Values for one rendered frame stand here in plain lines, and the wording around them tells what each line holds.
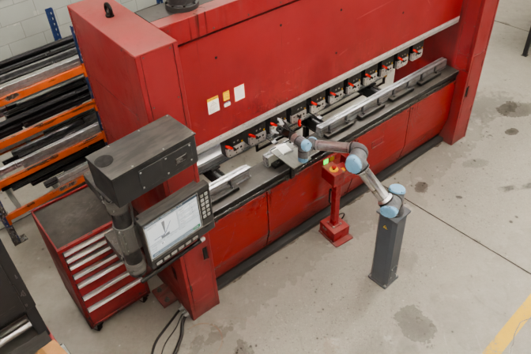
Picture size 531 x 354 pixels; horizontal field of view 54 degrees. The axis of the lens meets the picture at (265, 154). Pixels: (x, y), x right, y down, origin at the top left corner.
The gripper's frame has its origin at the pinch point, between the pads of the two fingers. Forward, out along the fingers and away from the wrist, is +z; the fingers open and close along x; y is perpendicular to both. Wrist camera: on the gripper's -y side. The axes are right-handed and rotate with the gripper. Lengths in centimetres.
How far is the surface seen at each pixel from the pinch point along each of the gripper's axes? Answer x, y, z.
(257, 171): -39.5, 19.7, 5.3
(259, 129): -8.4, -7.4, 2.9
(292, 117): 10.4, 18.1, 2.6
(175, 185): -58, -72, -18
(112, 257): -136, -56, 17
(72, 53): -42, -63, 179
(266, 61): 35, -37, 3
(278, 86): 24.8, -13.4, 3.1
